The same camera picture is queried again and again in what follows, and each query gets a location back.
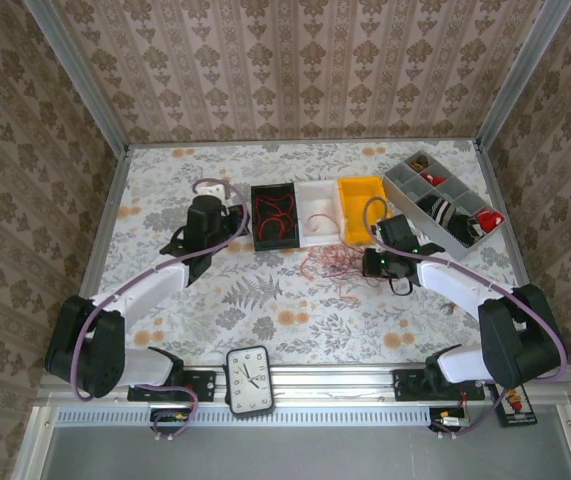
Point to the aluminium table side rail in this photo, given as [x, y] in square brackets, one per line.
[490, 172]
[105, 220]

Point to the small red white item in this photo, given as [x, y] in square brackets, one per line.
[430, 177]

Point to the black white striped cloth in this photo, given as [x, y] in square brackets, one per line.
[440, 210]

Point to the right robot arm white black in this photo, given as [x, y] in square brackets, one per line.
[515, 345]

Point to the grey compartment organizer box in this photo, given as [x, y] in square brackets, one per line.
[400, 177]

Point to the brown small item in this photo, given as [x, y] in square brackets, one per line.
[419, 162]

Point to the white plastic bin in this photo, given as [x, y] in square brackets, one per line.
[320, 200]

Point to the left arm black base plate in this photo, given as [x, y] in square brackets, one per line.
[205, 385]

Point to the black terminal board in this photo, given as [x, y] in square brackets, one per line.
[517, 407]

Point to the grey metal front panel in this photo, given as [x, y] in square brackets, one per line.
[290, 455]

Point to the aluminium frame post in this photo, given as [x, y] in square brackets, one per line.
[520, 75]
[77, 75]

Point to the aluminium front rail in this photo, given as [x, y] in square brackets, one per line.
[315, 380]

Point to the yellow plastic bin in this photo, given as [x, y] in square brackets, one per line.
[360, 192]

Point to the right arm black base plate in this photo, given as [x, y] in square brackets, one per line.
[407, 387]

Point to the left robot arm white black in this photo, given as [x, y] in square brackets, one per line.
[90, 350]

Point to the red white toy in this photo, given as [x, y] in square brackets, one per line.
[490, 220]

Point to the black cloth item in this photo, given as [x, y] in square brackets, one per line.
[460, 227]

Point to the small black circuit board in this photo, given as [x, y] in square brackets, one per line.
[170, 419]
[447, 420]

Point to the black white analog clock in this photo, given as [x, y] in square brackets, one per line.
[249, 380]

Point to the floral tablecloth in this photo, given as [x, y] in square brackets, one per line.
[315, 340]

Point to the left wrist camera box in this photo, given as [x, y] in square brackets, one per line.
[213, 191]

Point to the black plastic bin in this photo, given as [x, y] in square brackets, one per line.
[275, 244]

